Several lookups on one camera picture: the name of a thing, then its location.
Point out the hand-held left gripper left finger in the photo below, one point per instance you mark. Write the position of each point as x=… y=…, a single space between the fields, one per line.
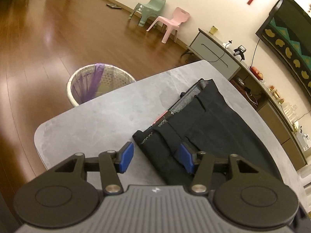
x=126 y=156

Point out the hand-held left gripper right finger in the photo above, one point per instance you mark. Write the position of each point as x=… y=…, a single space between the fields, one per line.
x=185 y=159

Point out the black pants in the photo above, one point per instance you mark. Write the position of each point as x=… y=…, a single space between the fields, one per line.
x=218 y=131

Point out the woven wastebasket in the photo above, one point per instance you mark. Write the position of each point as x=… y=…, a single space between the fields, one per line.
x=114 y=77

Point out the purple trash bag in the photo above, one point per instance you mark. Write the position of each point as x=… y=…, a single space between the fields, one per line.
x=93 y=82

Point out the round basket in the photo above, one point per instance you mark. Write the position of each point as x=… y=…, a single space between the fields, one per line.
x=239 y=80

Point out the red fruit plate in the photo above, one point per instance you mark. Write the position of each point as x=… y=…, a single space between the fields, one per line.
x=255 y=75

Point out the gold incense burner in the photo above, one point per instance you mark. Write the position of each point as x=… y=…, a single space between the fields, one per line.
x=275 y=94

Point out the long grey tv cabinet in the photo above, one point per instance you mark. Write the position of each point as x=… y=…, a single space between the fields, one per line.
x=211 y=51

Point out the amber glass candle holder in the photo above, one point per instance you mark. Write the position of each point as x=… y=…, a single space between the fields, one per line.
x=281 y=101
x=271 y=87

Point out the set of clear glass cups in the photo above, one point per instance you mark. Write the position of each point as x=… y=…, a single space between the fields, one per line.
x=290 y=111

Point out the gold tissue box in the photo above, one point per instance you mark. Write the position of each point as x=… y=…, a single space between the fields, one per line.
x=297 y=127

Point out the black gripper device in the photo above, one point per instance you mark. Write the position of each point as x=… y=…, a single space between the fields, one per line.
x=239 y=52

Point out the white charger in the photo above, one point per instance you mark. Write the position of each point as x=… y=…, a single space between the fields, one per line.
x=227 y=45

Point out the grey organizer box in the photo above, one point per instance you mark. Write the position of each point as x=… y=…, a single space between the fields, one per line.
x=306 y=140

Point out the yellow cup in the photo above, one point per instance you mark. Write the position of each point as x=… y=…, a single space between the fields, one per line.
x=213 y=30

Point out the pink plastic child chair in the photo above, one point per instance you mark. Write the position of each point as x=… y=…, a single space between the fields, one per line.
x=177 y=18

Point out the dark flat floor object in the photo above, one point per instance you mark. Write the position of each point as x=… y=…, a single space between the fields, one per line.
x=113 y=6

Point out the green plastic child chair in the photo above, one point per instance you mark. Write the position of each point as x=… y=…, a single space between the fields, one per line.
x=151 y=6

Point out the wall television with patterned cover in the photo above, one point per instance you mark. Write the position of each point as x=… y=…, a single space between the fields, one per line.
x=291 y=34

